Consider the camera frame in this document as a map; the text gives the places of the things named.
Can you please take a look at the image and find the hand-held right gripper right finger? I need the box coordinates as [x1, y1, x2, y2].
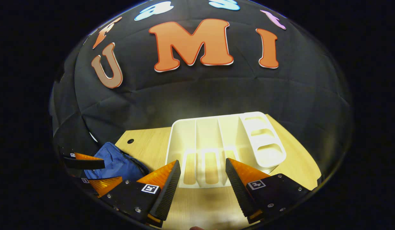
[225, 157, 313, 225]

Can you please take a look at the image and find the blue schoolbag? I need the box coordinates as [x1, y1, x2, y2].
[84, 142, 150, 182]

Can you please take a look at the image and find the white bookshelf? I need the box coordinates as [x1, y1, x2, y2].
[165, 111, 287, 189]

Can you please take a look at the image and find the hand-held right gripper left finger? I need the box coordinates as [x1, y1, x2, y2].
[99, 159, 182, 228]

